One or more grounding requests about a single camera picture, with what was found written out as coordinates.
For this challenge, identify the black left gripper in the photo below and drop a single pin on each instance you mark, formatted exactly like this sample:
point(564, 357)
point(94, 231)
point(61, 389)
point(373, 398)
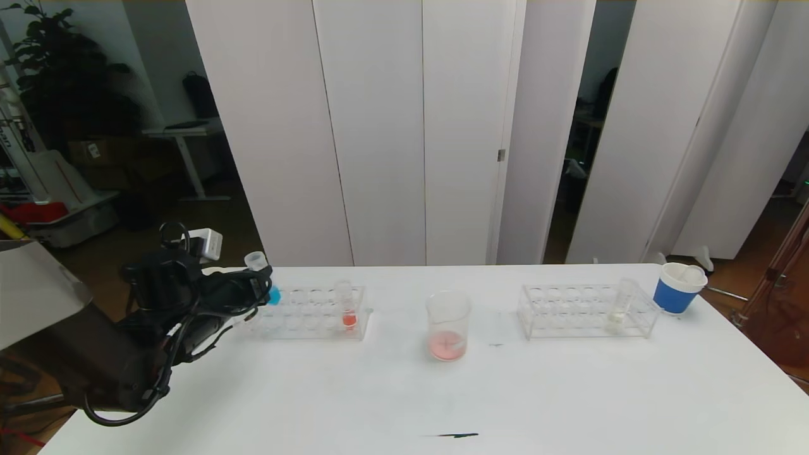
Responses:
point(260, 285)

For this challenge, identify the blue pigment test tube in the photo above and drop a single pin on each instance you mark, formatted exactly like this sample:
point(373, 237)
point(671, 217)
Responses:
point(274, 296)

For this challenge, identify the red pigment test tube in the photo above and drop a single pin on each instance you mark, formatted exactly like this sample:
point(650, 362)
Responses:
point(348, 320)
point(692, 275)

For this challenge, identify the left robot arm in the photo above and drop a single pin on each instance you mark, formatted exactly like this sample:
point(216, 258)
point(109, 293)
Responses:
point(95, 360)

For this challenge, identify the clear plastic test tube rack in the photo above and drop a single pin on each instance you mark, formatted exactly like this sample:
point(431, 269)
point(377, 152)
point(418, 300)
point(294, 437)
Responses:
point(581, 316)
point(310, 316)

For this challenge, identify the clear plastic beaker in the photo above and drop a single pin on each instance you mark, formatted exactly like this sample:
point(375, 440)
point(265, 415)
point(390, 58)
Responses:
point(449, 347)

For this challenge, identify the white pigment test tube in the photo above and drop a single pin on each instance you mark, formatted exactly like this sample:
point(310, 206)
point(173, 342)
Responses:
point(616, 319)

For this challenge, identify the white standing desk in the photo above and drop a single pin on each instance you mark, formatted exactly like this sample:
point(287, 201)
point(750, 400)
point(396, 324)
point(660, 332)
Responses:
point(183, 133)

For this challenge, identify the white folding partition screen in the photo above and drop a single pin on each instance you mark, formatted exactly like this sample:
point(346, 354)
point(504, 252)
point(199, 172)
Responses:
point(663, 126)
point(379, 126)

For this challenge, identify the brown cardboard box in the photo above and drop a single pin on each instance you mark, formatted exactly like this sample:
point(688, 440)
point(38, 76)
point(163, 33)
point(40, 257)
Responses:
point(110, 158)

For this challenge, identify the black backpack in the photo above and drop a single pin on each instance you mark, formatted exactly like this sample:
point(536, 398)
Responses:
point(199, 95)

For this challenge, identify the white mobile machine base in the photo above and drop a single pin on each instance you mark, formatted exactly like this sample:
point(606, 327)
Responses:
point(57, 183)

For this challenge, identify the red plastic item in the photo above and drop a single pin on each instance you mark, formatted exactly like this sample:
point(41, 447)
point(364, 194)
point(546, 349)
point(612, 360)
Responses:
point(31, 212)

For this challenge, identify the yellow black tool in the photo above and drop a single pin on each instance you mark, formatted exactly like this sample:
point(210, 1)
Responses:
point(12, 229)

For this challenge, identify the dark green potted plant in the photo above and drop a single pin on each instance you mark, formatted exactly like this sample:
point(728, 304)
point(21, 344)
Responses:
point(63, 76)

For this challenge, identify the black office chair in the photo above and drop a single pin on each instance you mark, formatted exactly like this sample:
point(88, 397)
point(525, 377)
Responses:
point(608, 95)

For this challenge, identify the white blue paper cup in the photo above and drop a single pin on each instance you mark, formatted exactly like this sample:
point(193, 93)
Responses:
point(673, 297)

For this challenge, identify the white screen foot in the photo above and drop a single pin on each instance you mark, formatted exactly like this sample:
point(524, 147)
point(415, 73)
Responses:
point(703, 258)

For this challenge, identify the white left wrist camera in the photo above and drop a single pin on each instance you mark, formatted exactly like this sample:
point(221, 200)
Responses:
point(207, 243)

